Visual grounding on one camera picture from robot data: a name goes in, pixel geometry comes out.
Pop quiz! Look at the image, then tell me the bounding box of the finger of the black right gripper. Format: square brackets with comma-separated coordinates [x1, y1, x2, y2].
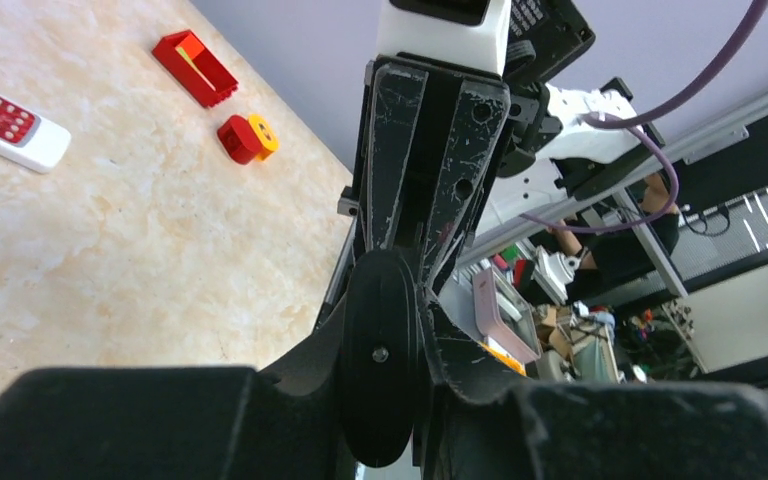
[365, 63, 428, 250]
[420, 81, 510, 290]

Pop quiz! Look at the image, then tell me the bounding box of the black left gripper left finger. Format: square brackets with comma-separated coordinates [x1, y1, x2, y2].
[0, 302, 354, 479]

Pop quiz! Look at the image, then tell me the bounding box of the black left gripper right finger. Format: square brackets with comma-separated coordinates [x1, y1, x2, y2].
[417, 293, 768, 479]

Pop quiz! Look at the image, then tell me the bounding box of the white remote control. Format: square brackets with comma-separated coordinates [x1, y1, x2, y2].
[0, 94, 72, 174]

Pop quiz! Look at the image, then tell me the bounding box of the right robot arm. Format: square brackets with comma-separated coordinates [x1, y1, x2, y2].
[341, 1, 656, 291]

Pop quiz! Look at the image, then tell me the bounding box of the pink storage box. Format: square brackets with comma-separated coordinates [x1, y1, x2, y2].
[471, 267, 542, 365]

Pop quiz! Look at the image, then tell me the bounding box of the person in black shirt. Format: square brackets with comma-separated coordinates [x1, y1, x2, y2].
[548, 173, 680, 302]

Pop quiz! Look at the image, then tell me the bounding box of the red plastic bin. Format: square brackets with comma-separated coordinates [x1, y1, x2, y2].
[151, 30, 238, 109]

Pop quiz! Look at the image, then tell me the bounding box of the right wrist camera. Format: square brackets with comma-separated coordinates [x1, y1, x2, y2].
[376, 0, 512, 76]

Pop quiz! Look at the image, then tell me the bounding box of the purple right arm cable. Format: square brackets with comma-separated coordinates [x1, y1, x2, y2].
[519, 0, 768, 236]

